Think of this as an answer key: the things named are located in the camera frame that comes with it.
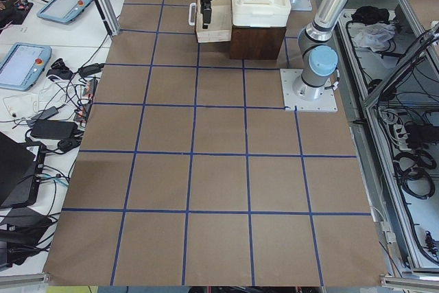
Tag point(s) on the black laptop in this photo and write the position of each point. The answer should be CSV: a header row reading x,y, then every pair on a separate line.
x,y
21,163

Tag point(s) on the dark brown wooden cabinet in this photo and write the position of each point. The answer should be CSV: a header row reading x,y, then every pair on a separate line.
x,y
256,43

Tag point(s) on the blue teach pendant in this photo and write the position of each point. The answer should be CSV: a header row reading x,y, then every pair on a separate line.
x,y
63,11
23,65

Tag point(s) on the black power adapter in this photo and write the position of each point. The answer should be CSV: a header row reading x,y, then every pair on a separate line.
x,y
57,130

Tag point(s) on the white crumpled cloth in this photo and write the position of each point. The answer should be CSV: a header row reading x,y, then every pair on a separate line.
x,y
375,37

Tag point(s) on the blue teach pendant near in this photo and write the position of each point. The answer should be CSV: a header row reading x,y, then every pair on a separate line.
x,y
23,65

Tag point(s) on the white drawer handle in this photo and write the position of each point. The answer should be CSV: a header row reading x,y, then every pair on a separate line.
x,y
192,14

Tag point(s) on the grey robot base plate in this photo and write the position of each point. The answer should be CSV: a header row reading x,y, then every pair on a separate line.
x,y
297,96

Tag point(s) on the blue teach pendant far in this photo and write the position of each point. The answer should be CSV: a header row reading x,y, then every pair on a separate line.
x,y
63,11

